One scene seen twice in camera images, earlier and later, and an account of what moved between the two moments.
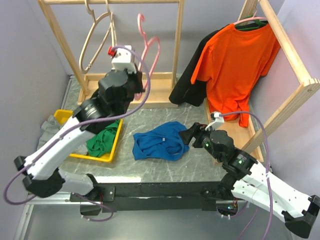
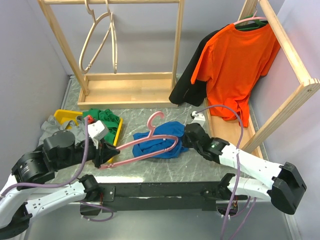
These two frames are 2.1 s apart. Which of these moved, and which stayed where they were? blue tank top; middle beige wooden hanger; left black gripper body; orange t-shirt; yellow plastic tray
Moved: left black gripper body
Stayed: middle beige wooden hanger; orange t-shirt; blue tank top; yellow plastic tray
